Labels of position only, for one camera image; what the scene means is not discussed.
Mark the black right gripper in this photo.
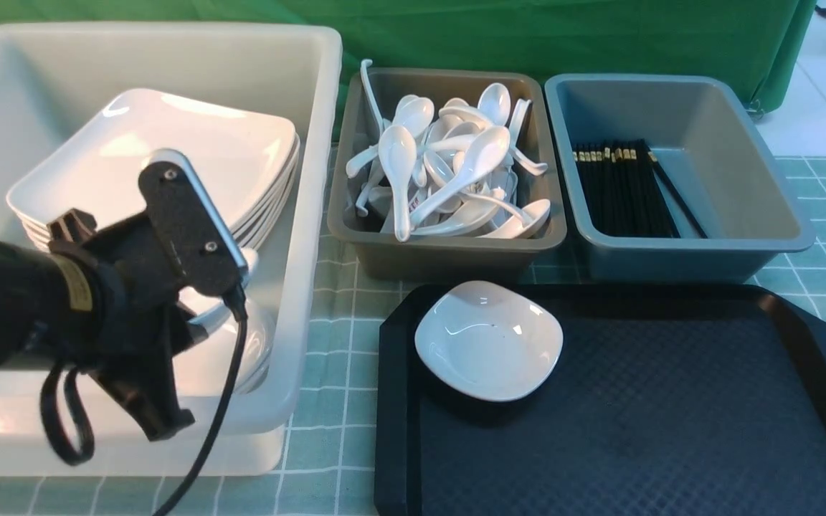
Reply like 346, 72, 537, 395
48, 209, 206, 441

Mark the white small dish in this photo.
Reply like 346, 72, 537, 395
415, 280, 564, 403

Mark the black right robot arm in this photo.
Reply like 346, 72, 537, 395
0, 213, 196, 441

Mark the stack of small white dishes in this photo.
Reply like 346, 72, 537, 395
173, 287, 275, 396

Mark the green checkered tablecloth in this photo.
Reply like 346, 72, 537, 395
0, 156, 826, 515

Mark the stack of white square plates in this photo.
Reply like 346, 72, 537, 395
6, 88, 301, 249

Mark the olive-grey plastic bin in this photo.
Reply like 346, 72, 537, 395
326, 67, 567, 283

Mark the large white plastic tub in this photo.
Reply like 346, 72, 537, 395
0, 21, 342, 477

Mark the pile of white soup spoons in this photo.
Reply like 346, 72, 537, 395
343, 59, 554, 242

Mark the bundle of black chopsticks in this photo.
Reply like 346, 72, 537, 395
571, 140, 707, 239

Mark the black serving tray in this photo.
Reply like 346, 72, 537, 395
373, 285, 826, 515

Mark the blue-grey plastic bin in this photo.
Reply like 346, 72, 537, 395
545, 73, 815, 283

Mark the green backdrop cloth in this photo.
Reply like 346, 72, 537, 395
0, 1, 815, 113

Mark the black camera cable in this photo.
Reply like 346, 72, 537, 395
151, 283, 250, 516

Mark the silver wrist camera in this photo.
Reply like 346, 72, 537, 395
138, 149, 249, 298

